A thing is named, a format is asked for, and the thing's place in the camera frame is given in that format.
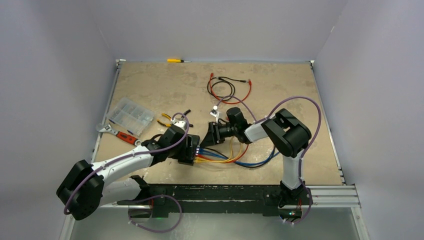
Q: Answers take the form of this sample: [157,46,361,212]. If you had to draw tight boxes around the yellow ethernet cable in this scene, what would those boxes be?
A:
[194,137,236,165]

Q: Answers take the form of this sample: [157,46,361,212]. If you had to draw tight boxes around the black network switch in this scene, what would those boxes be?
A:
[176,134,200,166]

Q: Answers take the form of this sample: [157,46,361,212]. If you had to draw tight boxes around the red ethernet cable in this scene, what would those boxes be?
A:
[209,73,253,106]
[197,144,250,164]

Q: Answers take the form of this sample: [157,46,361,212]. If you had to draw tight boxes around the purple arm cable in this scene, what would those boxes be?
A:
[63,112,190,234]
[214,95,323,226]

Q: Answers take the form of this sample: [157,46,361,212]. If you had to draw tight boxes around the red handled adjustable wrench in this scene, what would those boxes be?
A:
[95,123,142,146]

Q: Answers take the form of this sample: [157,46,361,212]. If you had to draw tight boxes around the aluminium table frame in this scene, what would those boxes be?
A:
[56,60,361,227]

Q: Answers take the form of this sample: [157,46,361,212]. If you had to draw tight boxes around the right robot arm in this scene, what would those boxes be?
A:
[200,107,312,204]

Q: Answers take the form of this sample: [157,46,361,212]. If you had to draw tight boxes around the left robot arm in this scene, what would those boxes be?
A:
[56,126,200,220]

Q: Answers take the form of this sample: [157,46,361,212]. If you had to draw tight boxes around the yellow handled pliers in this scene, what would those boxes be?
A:
[156,109,194,128]

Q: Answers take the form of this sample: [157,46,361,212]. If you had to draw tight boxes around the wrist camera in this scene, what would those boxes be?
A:
[171,118,189,131]
[209,105,225,123]

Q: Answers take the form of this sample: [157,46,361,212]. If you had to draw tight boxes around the clear plastic parts box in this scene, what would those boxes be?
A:
[106,97,155,136]

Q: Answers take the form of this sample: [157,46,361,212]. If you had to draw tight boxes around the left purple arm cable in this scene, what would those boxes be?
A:
[63,112,190,234]

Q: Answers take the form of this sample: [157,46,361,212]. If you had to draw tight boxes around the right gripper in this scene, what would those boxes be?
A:
[200,121,238,148]

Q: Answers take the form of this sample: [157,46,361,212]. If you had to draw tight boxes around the yellow screwdriver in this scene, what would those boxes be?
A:
[166,58,191,63]

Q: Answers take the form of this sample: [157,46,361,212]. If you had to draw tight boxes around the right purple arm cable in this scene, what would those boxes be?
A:
[214,95,323,226]

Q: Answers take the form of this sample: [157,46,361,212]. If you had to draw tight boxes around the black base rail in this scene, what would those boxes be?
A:
[116,183,314,220]

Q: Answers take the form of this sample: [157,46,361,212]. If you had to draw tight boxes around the blue ethernet cable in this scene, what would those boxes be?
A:
[198,147,277,168]
[198,147,281,168]

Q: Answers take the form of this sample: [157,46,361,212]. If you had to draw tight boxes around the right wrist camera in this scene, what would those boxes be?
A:
[209,105,225,123]

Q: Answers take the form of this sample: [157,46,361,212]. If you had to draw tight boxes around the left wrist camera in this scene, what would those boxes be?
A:
[171,118,189,131]

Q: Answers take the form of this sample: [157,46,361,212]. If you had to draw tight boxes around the orange ethernet cable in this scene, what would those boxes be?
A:
[194,137,248,165]

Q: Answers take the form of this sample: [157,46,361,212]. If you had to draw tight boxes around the black ethernet cable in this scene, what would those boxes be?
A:
[206,76,248,101]
[198,147,266,169]

